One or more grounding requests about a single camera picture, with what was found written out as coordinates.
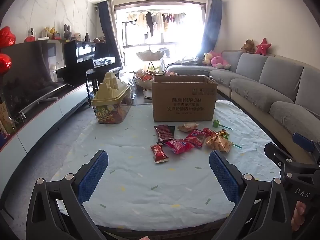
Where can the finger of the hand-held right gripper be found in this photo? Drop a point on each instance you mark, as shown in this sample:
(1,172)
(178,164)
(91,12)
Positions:
(303,142)
(275,152)

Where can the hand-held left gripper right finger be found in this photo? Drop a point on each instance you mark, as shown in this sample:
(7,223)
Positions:
(225,177)

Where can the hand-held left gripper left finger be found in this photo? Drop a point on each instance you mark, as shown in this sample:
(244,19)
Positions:
(93,176)

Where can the pink red snack packet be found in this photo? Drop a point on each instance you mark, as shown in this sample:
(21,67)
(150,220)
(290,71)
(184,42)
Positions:
(178,146)

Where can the brown cardboard box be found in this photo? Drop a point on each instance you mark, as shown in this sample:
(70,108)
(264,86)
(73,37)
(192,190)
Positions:
(183,105)

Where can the person's right hand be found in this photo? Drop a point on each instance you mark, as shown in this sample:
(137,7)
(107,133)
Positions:
(298,215)

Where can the gold snack packet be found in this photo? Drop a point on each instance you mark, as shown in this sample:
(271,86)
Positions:
(218,142)

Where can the green lollipop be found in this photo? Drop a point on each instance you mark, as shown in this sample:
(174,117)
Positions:
(225,137)
(216,123)

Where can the gold foil candy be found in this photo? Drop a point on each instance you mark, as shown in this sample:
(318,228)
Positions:
(221,132)

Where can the light blue table cloth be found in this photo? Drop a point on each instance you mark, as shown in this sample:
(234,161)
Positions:
(140,180)

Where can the tiny red snack packet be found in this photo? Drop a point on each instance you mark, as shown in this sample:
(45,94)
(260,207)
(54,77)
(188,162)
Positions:
(208,131)

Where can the beige snack packet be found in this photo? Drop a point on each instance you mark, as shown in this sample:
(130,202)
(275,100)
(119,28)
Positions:
(187,127)

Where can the grey corner sofa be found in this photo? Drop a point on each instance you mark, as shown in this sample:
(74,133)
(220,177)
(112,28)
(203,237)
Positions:
(275,80)

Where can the small red candy packet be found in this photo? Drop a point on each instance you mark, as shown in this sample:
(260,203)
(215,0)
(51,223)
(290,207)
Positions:
(158,153)

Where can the white television cabinet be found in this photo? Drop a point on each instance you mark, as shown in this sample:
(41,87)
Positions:
(50,115)

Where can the dark red striped wafer packet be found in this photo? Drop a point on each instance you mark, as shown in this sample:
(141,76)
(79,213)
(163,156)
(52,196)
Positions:
(163,133)

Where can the clear container with yellow lid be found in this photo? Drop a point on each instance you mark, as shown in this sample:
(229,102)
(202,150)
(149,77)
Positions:
(110,92)

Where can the clear zip plastic bag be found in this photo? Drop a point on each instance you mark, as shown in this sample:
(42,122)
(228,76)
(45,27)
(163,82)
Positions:
(128,82)

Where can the red star plush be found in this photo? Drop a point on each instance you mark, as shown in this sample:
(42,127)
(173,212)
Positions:
(263,47)

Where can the pink plush toy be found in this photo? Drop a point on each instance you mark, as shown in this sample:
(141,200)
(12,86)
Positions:
(218,60)

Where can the brown lion plush toy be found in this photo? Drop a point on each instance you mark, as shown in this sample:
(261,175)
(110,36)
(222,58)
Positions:
(248,46)

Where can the pile of snack packets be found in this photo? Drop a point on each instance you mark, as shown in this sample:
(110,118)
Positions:
(143,76)

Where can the yellow plush toy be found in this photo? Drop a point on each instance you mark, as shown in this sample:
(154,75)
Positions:
(207,58)

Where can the black curved television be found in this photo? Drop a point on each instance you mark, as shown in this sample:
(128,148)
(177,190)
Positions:
(30,75)

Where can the black upright piano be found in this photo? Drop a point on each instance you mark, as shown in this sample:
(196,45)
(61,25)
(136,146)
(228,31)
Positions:
(77,52)

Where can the white tiered bowl stand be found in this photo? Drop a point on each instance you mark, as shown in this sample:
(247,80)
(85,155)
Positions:
(150,55)

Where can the black metronome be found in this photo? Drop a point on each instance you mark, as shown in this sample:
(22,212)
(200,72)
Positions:
(87,37)

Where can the small plush doll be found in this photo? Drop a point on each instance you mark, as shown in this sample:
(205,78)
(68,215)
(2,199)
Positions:
(77,36)

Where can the dark blue curtain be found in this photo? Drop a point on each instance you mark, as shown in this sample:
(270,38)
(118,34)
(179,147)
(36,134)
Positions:
(107,30)
(212,25)

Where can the red foil balloon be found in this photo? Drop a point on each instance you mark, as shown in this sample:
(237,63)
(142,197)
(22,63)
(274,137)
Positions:
(4,63)
(6,37)

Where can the grey rabbit figure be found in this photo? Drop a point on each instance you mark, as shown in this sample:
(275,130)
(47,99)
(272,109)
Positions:
(67,32)

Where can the yellow toy ornaments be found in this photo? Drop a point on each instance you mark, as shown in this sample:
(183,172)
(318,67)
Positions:
(51,31)

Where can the hanging laundry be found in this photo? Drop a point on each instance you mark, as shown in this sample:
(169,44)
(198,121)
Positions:
(149,22)

